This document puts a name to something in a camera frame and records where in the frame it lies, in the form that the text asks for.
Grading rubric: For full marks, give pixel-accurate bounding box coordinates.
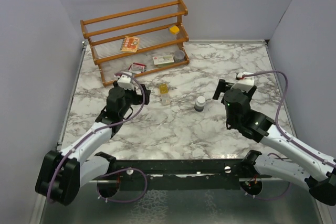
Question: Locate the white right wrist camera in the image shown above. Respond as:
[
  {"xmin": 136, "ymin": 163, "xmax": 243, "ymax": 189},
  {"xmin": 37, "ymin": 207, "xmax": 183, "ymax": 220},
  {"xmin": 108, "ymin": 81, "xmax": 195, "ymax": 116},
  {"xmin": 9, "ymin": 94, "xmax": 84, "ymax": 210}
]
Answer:
[{"xmin": 236, "ymin": 72, "xmax": 255, "ymax": 85}]

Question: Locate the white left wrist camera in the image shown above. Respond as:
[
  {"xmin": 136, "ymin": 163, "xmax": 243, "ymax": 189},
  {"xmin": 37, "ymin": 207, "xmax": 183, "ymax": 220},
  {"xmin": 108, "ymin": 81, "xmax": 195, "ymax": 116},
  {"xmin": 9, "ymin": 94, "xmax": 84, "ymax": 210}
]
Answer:
[{"xmin": 116, "ymin": 72, "xmax": 134, "ymax": 90}]

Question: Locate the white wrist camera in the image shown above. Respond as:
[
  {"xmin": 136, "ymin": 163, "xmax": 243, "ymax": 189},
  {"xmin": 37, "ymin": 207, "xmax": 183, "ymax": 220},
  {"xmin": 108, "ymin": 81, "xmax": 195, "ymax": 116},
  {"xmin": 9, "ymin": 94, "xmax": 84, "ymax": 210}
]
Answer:
[
  {"xmin": 116, "ymin": 72, "xmax": 134, "ymax": 90},
  {"xmin": 236, "ymin": 72, "xmax": 255, "ymax": 85}
]

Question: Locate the orange spiral notebook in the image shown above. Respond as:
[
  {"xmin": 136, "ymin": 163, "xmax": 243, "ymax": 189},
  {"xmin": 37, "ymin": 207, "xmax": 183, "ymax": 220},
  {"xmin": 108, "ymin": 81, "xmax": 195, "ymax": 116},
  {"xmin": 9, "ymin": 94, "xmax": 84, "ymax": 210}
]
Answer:
[{"xmin": 120, "ymin": 36, "xmax": 140, "ymax": 53}]

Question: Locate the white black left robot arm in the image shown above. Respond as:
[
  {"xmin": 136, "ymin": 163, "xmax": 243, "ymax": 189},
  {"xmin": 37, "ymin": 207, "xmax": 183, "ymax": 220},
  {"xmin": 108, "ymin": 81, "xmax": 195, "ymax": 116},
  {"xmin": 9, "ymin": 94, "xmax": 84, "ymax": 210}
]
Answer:
[{"xmin": 35, "ymin": 83, "xmax": 151, "ymax": 206}]

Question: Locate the green stapler box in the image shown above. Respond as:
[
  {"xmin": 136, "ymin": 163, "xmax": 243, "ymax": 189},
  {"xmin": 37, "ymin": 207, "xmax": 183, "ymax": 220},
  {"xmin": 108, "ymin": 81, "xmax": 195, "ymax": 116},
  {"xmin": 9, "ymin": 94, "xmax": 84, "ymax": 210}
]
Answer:
[{"xmin": 153, "ymin": 55, "xmax": 175, "ymax": 67}]

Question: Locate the red white staple box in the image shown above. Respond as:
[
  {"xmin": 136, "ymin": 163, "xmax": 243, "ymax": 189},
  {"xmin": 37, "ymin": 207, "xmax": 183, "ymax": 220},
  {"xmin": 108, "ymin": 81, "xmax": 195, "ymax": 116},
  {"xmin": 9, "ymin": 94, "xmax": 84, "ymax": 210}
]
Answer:
[{"xmin": 128, "ymin": 62, "xmax": 146, "ymax": 74}]

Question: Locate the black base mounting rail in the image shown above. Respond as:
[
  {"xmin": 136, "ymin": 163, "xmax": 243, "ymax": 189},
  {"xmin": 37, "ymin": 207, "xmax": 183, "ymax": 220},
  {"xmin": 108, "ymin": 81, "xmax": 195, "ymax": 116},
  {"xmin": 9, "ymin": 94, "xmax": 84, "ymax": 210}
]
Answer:
[{"xmin": 96, "ymin": 151, "xmax": 261, "ymax": 191}]

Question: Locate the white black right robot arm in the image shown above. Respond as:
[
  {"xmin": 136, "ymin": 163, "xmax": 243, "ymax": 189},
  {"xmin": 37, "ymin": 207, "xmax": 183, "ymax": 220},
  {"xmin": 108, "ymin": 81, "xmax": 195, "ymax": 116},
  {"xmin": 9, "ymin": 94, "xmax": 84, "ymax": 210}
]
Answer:
[{"xmin": 213, "ymin": 79, "xmax": 335, "ymax": 206}]

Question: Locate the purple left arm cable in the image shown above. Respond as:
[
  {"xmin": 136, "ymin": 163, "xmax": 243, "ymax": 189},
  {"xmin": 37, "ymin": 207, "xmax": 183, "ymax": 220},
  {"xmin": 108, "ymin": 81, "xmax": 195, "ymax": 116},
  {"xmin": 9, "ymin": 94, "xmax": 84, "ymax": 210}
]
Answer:
[{"xmin": 46, "ymin": 72, "xmax": 148, "ymax": 204}]

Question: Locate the white pill bottle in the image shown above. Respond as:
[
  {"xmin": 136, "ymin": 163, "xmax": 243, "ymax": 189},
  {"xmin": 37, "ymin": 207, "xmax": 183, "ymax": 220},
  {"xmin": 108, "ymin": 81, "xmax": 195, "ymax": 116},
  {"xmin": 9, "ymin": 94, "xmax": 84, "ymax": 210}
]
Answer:
[{"xmin": 194, "ymin": 96, "xmax": 206, "ymax": 112}]

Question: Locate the yellow sticky note block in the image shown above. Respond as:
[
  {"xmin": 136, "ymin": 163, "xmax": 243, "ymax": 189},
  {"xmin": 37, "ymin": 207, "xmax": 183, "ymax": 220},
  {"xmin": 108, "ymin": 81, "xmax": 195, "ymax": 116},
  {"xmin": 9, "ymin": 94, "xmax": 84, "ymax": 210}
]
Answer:
[{"xmin": 169, "ymin": 25, "xmax": 180, "ymax": 35}]

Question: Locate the orange wooden shelf rack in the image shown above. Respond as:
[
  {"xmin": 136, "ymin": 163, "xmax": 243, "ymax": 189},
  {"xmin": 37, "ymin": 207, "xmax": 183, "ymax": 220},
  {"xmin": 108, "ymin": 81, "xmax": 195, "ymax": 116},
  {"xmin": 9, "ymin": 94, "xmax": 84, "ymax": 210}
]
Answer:
[{"xmin": 80, "ymin": 0, "xmax": 189, "ymax": 87}]

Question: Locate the yellow clear pill organizer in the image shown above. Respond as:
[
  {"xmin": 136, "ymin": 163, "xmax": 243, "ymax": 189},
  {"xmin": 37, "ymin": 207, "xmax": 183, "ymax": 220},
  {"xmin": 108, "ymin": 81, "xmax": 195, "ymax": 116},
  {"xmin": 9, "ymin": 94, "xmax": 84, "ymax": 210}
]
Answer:
[{"xmin": 159, "ymin": 83, "xmax": 171, "ymax": 105}]

